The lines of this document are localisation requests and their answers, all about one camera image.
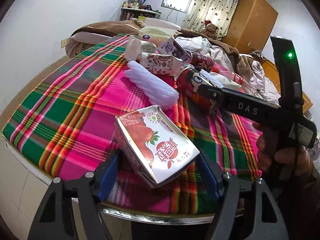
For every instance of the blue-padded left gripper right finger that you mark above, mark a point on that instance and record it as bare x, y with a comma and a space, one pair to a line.
244, 209

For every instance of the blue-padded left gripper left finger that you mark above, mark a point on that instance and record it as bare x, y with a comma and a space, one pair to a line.
54, 218

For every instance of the red cartoon drink can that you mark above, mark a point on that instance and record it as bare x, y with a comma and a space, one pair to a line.
195, 86

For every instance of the strawberry milk carton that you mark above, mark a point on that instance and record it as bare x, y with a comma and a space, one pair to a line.
156, 148

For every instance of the person's right hand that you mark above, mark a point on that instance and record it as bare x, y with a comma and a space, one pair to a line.
285, 156

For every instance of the white crumpled bedsheet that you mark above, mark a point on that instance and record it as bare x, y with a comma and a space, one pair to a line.
255, 81

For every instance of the clear plastic bottle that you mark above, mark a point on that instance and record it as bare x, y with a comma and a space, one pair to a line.
219, 69

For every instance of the wooden wardrobe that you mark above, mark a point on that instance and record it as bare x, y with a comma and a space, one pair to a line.
251, 25

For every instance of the red snack wrapper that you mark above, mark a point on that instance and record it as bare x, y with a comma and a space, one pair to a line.
200, 62

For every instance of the teddy bear with red hat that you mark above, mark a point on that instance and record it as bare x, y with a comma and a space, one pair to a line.
210, 30

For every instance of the white ribbed foam roll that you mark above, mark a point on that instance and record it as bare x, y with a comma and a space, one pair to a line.
158, 91

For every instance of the purple milk carton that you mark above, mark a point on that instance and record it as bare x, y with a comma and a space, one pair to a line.
172, 48

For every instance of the patterned window curtain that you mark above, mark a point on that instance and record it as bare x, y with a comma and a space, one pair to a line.
218, 12

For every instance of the green tissue pack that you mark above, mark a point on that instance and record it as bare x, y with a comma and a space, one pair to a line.
157, 31

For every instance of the small window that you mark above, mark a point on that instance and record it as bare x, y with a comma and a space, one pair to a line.
177, 5

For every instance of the white yogurt cup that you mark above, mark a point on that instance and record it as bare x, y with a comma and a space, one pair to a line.
135, 48

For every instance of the brown fleece blanket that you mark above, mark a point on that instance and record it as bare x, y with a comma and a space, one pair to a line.
113, 28

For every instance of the white wall shelf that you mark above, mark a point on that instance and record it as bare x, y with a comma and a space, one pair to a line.
134, 10

